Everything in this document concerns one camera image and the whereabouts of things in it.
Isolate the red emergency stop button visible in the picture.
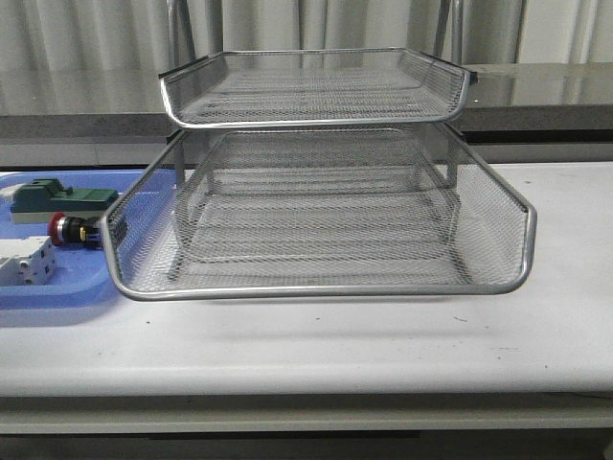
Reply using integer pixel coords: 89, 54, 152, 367
47, 212, 102, 249

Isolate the silver mesh tray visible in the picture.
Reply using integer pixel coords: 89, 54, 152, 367
102, 124, 537, 301
159, 48, 478, 129
174, 193, 460, 263

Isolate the green terminal block module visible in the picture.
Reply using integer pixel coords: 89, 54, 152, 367
11, 178, 119, 223

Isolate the blue plastic tray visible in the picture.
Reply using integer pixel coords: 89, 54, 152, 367
1, 169, 175, 310

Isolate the silver mesh bottom tray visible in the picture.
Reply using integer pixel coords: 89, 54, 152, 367
174, 193, 460, 263

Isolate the silver mesh top tray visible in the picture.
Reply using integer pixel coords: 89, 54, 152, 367
159, 48, 478, 129

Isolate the grey metal rack frame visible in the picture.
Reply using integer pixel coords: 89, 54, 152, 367
164, 0, 479, 284

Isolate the white circuit breaker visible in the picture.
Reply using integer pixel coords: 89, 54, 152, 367
1, 236, 57, 287

